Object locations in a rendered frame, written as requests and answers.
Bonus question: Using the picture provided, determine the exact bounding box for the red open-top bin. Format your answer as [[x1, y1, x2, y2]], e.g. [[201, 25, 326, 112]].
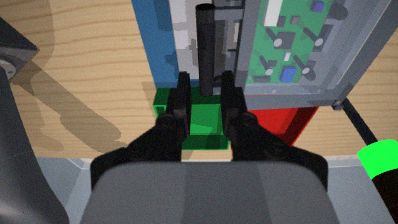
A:
[[248, 107, 319, 146]]

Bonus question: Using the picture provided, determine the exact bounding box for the green bin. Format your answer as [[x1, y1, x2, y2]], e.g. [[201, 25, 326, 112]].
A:
[[153, 87, 230, 150]]

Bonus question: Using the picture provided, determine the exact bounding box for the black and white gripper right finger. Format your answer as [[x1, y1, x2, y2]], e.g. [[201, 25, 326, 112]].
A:
[[220, 70, 328, 191]]

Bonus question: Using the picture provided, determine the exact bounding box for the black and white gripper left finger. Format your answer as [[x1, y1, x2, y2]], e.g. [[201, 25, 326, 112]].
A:
[[90, 71, 192, 193]]

